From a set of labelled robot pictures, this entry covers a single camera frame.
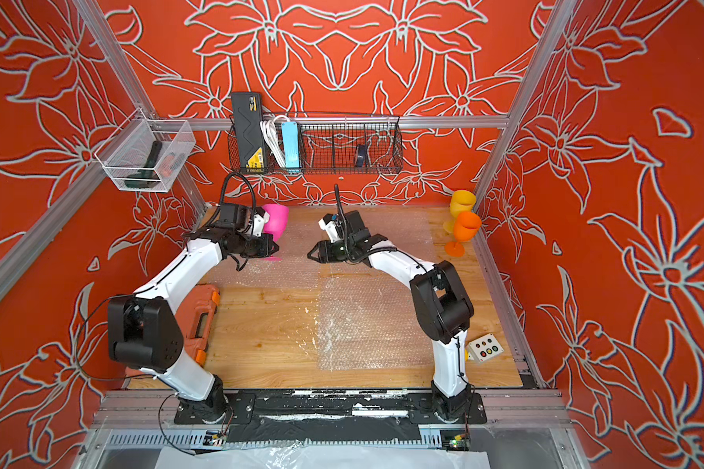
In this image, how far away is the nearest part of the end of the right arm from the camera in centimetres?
70

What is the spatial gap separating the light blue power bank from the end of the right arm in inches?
11.0

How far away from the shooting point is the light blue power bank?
2.95 ft
